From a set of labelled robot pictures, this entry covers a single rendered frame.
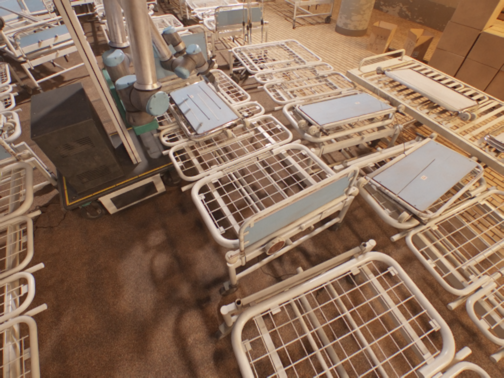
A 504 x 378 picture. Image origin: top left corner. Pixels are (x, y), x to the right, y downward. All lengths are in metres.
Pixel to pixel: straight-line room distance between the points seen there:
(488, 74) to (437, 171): 2.56
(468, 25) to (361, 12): 2.06
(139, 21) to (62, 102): 0.86
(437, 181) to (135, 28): 1.88
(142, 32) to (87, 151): 0.83
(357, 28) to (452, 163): 4.17
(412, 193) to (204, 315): 1.46
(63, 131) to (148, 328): 1.28
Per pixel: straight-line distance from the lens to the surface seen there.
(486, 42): 4.29
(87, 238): 2.27
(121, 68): 2.12
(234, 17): 4.13
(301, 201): 1.23
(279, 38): 5.35
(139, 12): 1.45
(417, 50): 5.09
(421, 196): 1.69
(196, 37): 2.76
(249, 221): 1.05
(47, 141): 1.83
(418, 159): 1.97
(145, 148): 2.23
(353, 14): 5.72
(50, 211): 2.64
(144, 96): 1.54
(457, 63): 4.39
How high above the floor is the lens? 1.66
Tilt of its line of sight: 51 degrees down
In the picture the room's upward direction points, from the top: straight up
